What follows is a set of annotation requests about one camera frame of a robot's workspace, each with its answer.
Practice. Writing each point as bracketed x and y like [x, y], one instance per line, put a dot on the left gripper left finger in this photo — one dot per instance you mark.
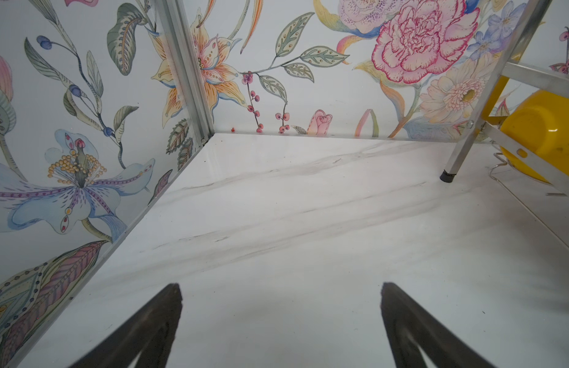
[145, 339]

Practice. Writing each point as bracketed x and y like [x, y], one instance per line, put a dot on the steel two-tier dish rack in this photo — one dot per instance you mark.
[536, 58]

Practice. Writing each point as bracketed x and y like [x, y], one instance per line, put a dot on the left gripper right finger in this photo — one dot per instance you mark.
[413, 334]

